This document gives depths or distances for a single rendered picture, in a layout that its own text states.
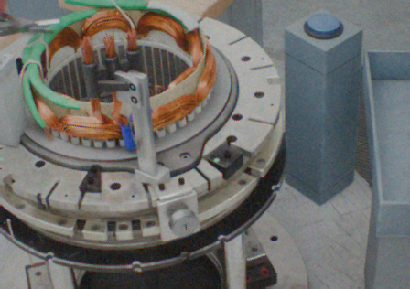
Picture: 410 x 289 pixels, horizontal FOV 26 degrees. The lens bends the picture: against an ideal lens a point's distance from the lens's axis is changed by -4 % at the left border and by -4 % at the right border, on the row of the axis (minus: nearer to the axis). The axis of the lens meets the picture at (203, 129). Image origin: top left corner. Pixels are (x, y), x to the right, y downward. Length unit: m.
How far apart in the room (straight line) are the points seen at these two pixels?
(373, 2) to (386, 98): 2.17
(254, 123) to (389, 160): 0.16
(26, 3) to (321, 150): 0.44
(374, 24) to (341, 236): 1.92
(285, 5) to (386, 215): 2.34
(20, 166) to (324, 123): 0.44
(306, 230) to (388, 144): 0.28
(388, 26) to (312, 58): 1.97
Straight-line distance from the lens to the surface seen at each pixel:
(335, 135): 1.16
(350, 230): 1.19
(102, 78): 0.73
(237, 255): 0.93
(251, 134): 0.84
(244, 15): 1.18
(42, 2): 1.20
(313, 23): 1.09
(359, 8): 3.12
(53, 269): 0.92
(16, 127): 0.85
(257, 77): 0.91
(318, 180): 1.19
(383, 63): 1.02
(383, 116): 0.98
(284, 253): 1.13
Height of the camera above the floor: 1.63
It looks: 39 degrees down
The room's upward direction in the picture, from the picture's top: 4 degrees counter-clockwise
